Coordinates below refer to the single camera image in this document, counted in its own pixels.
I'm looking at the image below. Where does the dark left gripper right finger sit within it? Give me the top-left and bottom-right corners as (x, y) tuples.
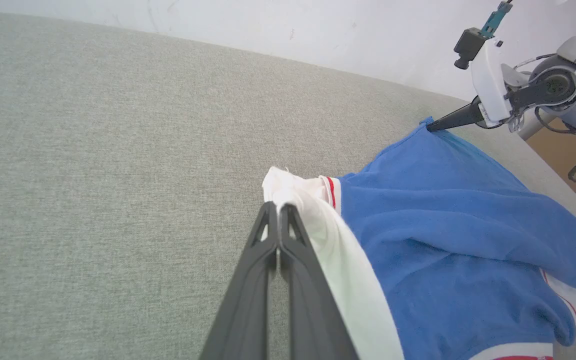
(279, 202), (360, 360)

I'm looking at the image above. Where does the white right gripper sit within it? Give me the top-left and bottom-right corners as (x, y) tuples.
(426, 37), (512, 133)

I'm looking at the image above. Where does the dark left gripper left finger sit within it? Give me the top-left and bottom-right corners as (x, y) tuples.
(200, 201), (280, 360)

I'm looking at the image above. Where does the blue and white striped garment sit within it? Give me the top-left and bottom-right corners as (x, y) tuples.
(261, 116), (576, 360)

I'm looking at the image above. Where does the grey fabric sofa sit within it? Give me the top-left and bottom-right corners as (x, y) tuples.
(0, 11), (576, 360)

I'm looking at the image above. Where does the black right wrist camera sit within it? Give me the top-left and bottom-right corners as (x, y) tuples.
(453, 27), (487, 70)

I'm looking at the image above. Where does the teal right camera connector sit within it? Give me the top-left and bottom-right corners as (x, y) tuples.
(480, 0), (514, 39)

